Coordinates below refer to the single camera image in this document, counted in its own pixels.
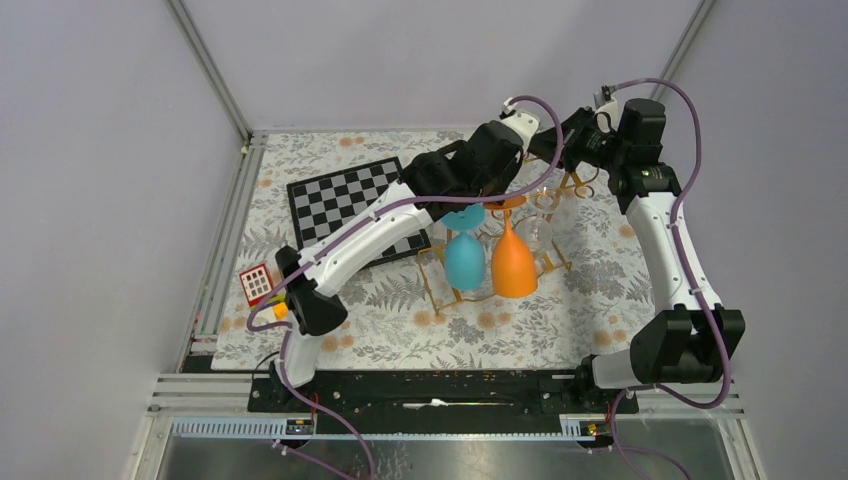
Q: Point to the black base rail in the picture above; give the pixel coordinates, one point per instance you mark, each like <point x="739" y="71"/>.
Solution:
<point x="421" y="402"/>

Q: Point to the round clear wine glass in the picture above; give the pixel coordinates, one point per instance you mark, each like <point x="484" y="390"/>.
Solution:
<point x="535" y="230"/>

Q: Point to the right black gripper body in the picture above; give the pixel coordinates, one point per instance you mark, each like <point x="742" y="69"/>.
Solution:
<point x="585" y="144"/>

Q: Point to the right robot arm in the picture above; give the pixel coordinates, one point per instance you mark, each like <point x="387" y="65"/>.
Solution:
<point x="692" y="335"/>

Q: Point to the colourful toy block house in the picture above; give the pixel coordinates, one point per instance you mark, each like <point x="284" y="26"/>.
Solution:
<point x="256" y="283"/>

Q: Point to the orange wine glass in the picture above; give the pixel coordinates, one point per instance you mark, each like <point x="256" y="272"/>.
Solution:
<point x="512" y="262"/>

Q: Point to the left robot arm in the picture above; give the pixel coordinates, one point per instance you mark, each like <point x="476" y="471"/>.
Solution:
<point x="435" y="183"/>

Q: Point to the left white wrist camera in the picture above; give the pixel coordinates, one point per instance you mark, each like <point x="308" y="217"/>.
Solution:
<point x="524" y="123"/>

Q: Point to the black white chessboard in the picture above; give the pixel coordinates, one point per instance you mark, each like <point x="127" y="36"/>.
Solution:
<point x="323" y="204"/>

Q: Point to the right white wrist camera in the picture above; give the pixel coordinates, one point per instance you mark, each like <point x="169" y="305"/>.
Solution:
<point x="607" y="111"/>

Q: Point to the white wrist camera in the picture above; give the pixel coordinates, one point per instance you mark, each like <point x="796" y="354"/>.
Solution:
<point x="524" y="123"/>
<point x="607" y="111"/>

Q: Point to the teal wine glass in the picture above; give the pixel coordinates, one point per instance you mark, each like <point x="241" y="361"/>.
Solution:
<point x="464" y="256"/>

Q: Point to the floral table mat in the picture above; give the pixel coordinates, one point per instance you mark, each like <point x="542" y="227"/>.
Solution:
<point x="403" y="315"/>

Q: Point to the gold wire glass rack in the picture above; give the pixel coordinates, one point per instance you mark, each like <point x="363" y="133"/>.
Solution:
<point x="430" y="261"/>

